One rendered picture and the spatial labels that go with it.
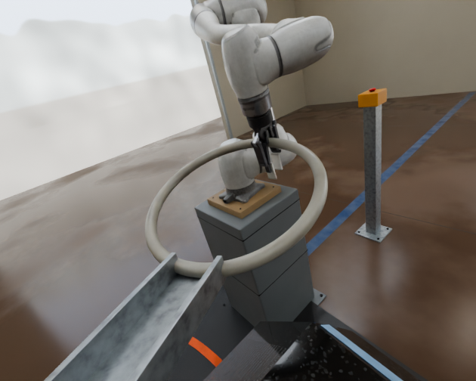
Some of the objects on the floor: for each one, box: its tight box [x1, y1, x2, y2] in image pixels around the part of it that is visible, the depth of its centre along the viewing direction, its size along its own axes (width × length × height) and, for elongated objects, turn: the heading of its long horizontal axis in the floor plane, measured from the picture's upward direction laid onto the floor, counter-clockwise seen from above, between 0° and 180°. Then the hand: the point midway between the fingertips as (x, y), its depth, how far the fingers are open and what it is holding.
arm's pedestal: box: [194, 179, 326, 327], centre depth 144 cm, size 50×50×80 cm
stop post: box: [354, 88, 392, 243], centre depth 173 cm, size 20×20×109 cm
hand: (273, 166), depth 83 cm, fingers closed on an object, 4 cm apart
